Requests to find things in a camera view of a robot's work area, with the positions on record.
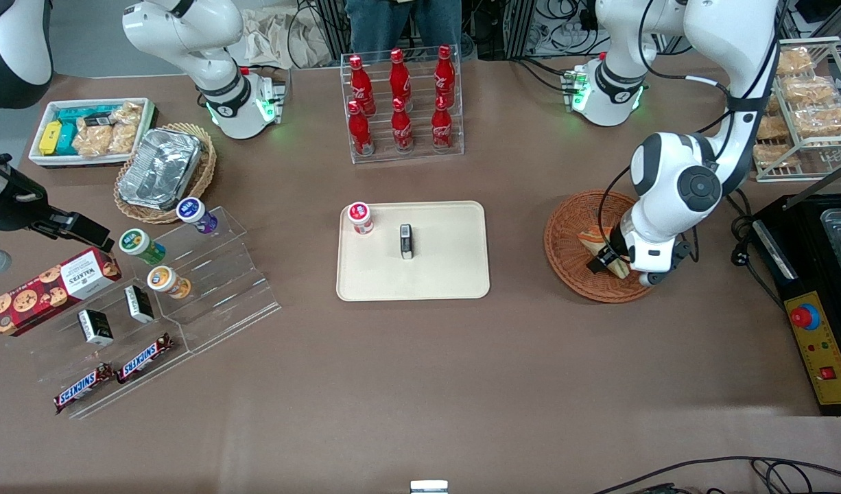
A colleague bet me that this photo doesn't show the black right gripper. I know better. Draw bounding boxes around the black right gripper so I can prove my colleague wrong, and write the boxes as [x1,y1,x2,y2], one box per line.
[0,156,114,252]

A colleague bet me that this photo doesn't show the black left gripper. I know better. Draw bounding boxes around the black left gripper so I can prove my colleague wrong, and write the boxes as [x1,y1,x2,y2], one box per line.
[587,221,634,275]

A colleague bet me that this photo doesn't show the triangle sandwich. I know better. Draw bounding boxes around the triangle sandwich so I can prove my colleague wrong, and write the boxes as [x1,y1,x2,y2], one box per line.
[576,226,631,279]

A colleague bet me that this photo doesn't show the brown round wicker basket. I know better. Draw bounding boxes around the brown round wicker basket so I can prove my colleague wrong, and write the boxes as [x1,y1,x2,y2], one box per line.
[543,189,661,304]

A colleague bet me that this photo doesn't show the light oval wicker basket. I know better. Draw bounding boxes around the light oval wicker basket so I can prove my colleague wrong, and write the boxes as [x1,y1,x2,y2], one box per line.
[114,122,217,225]

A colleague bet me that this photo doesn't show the aluminium foil tray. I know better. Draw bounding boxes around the aluminium foil tray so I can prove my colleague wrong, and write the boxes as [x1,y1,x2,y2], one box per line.
[117,128,203,211]

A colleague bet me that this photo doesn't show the cream plastic tray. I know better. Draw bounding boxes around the cream plastic tray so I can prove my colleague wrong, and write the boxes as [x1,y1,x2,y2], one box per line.
[335,200,491,302]

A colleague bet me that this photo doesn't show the green lid candy jar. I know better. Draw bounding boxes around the green lid candy jar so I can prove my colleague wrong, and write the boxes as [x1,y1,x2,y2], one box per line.
[119,228,167,266]

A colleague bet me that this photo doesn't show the white plastic bin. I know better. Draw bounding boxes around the white plastic bin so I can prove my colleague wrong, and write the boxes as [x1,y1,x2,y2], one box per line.
[28,97,157,169]

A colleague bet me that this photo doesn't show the red Walkers shortbread box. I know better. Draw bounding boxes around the red Walkers shortbread box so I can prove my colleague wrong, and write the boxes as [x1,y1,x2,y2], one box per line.
[0,247,122,337]

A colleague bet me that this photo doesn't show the yellow snack pack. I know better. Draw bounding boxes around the yellow snack pack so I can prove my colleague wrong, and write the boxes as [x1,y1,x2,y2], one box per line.
[38,121,63,156]

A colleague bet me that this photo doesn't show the orange lid candy jar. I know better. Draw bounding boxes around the orange lid candy jar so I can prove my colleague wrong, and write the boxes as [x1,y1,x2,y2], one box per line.
[147,266,191,300]

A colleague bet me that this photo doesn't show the purple lid candy jar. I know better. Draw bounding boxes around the purple lid candy jar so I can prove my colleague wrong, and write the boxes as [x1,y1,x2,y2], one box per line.
[176,197,219,234]

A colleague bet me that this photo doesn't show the Snickers chocolate bar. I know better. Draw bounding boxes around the Snickers chocolate bar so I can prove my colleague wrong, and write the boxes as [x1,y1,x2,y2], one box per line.
[116,333,174,385]
[54,362,114,414]

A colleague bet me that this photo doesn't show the clear acrylic tiered stand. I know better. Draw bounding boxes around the clear acrylic tiered stand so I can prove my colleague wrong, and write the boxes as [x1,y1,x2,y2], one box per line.
[33,206,282,421]

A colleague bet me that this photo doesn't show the black heating machine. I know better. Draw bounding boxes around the black heating machine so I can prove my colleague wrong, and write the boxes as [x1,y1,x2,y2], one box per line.
[748,194,841,417]

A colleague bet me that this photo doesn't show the red cola bottle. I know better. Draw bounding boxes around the red cola bottle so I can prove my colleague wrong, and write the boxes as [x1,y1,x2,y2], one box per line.
[434,45,457,107]
[389,48,414,110]
[390,97,414,152]
[431,96,455,149]
[347,101,375,157]
[348,55,377,116]

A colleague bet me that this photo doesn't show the clear acrylic bottle rack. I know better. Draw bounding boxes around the clear acrylic bottle rack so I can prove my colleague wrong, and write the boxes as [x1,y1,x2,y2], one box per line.
[340,47,464,165]

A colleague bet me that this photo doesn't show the yellow control panel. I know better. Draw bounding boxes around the yellow control panel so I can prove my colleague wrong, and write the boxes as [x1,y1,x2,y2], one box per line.
[784,291,841,407]

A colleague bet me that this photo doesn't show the grey metal bar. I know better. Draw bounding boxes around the grey metal bar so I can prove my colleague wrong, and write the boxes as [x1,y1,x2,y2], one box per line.
[783,158,841,210]

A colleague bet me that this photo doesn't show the red lid candy jar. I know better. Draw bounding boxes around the red lid candy jar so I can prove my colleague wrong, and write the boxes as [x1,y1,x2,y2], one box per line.
[347,202,375,235]

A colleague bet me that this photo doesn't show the crumpled beige bag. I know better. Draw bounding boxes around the crumpled beige bag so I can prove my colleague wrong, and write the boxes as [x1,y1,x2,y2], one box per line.
[242,7,332,69]

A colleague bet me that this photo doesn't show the person in blue jeans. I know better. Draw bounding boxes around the person in blue jeans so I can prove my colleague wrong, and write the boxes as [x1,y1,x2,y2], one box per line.
[344,0,462,59]

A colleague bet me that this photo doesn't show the black power cable with plug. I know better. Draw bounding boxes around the black power cable with plug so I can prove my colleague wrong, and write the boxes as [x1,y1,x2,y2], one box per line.
[726,189,785,303]

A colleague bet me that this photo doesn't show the black floor cable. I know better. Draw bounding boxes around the black floor cable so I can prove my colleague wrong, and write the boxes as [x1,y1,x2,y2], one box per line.
[592,456,841,494]

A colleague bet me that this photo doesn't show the aluminium frame post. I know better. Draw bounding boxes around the aluminium frame post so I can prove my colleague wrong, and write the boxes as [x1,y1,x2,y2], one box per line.
[503,0,538,59]

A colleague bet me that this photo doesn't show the white wire rack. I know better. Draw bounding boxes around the white wire rack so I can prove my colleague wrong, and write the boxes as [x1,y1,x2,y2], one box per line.
[755,36,841,183]

